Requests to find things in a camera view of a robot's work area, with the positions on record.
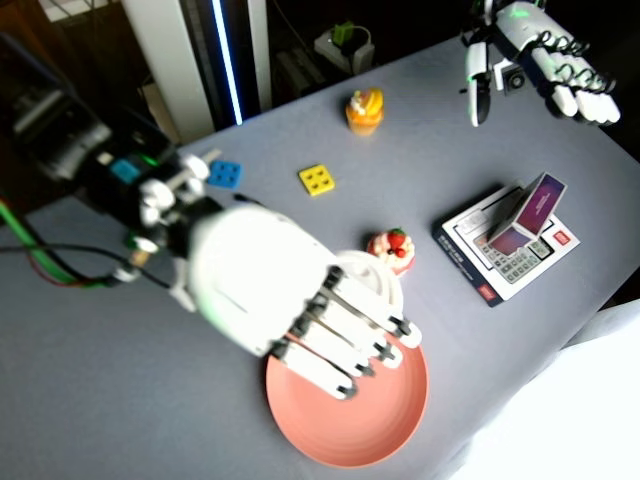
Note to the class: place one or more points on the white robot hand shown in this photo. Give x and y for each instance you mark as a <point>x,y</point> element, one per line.
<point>520,25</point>
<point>250,270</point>

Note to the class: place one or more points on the white pillar with blue light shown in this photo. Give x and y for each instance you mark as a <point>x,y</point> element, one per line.
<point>170,50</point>

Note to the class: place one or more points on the blue block with holes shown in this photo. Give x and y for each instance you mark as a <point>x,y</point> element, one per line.
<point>225,175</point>

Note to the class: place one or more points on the green plug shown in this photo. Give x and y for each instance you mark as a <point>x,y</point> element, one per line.
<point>344,32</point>

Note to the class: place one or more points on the red strawberry cake toy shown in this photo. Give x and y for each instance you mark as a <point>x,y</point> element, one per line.
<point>395,245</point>

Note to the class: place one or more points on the white power strip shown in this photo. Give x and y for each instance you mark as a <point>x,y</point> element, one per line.
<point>362,55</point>

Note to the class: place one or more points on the yellow block with holes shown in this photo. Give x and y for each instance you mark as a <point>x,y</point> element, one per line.
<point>317,180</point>

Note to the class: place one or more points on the white calculator box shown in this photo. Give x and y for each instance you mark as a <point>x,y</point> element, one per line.
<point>480,270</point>

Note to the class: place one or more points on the purple small box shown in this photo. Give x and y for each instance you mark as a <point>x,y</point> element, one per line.
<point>542,202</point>

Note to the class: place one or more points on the pink plate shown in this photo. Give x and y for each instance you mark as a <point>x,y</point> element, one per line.
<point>350,430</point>

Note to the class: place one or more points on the white paper cup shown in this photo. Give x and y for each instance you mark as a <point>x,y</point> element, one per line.
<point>370,272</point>

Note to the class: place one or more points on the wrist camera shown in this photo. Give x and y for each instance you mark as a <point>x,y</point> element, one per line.
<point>511,77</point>

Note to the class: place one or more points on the grey table cloth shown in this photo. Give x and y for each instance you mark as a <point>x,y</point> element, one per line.
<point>125,390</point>

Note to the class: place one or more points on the orange cupcake toy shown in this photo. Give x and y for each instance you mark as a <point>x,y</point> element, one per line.
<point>365,112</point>

